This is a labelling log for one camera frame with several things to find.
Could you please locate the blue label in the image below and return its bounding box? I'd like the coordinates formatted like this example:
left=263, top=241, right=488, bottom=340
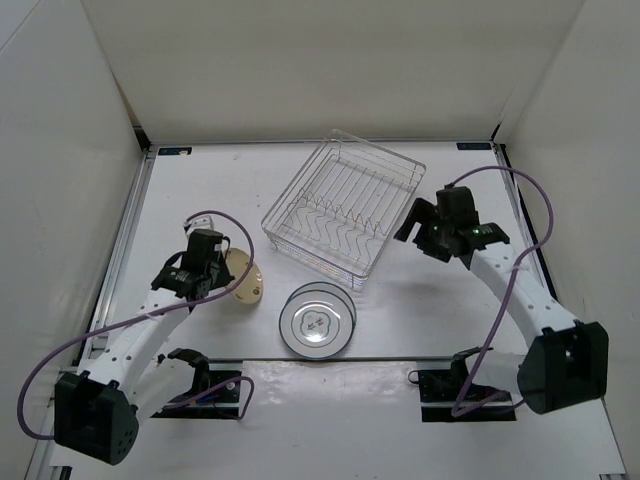
left=456, top=142, right=492, bottom=151
left=157, top=147, right=192, bottom=156

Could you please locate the blue label left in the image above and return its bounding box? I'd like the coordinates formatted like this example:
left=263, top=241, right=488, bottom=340
left=157, top=147, right=192, bottom=156

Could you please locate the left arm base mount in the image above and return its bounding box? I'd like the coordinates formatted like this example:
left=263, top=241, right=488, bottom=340
left=153, top=363, right=248, bottom=420

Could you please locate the white plate green rim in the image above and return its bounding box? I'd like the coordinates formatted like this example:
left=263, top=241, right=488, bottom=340
left=285, top=281, right=357, bottom=347
left=278, top=291, right=355, bottom=360

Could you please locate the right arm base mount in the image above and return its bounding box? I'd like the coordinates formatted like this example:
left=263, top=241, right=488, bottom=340
left=407, top=369, right=516, bottom=423

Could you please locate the aluminium table edge rail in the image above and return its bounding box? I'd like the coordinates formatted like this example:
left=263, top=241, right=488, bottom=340
left=79, top=144, right=156, bottom=359

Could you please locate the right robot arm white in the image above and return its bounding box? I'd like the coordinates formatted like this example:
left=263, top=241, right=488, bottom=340
left=394, top=187, right=609, bottom=417

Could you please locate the blue label right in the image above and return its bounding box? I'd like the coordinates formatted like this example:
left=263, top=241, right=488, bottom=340
left=456, top=142, right=492, bottom=151

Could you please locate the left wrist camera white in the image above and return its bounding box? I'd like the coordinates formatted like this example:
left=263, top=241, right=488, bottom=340
left=183, top=214, right=215, bottom=237

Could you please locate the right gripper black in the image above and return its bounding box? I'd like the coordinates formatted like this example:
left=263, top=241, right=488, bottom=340
left=394, top=198, right=452, bottom=264

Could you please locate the beige wooden plate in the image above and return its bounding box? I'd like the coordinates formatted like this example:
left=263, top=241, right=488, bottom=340
left=224, top=247, right=264, bottom=305

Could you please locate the wire dish rack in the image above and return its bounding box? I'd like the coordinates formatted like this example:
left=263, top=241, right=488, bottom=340
left=261, top=129, right=426, bottom=290

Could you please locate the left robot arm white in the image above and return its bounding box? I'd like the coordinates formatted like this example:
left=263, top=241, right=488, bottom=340
left=54, top=229, right=235, bottom=465

